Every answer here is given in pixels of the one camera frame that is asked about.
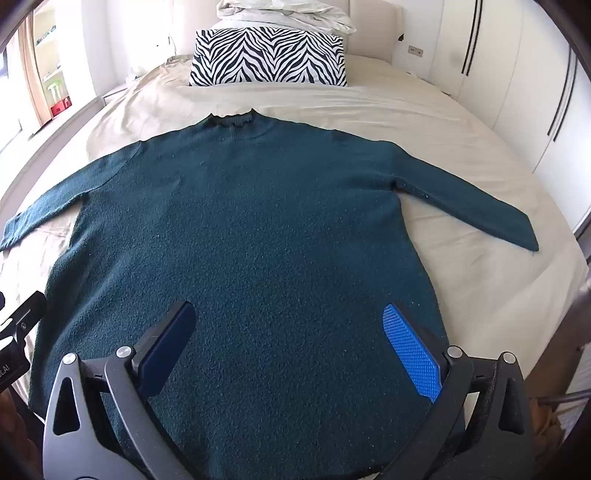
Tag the zebra print pillow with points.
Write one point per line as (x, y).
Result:
(268, 57)

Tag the bed with beige sheet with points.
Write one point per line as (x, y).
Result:
(415, 120)

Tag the beige padded headboard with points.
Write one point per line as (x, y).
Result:
(374, 27)

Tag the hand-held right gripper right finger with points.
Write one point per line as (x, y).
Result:
(413, 350)

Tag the white wardrobe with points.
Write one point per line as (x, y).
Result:
(512, 69)

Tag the dark teal knit sweater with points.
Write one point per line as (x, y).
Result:
(258, 221)

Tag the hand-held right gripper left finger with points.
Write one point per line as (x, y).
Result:
(168, 341)

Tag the beige curtain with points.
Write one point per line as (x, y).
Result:
(37, 69)

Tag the crumpled white duvet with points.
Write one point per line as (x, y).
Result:
(286, 14)

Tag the beige wall socket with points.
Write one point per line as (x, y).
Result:
(415, 50)

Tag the red box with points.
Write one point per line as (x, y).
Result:
(60, 107)

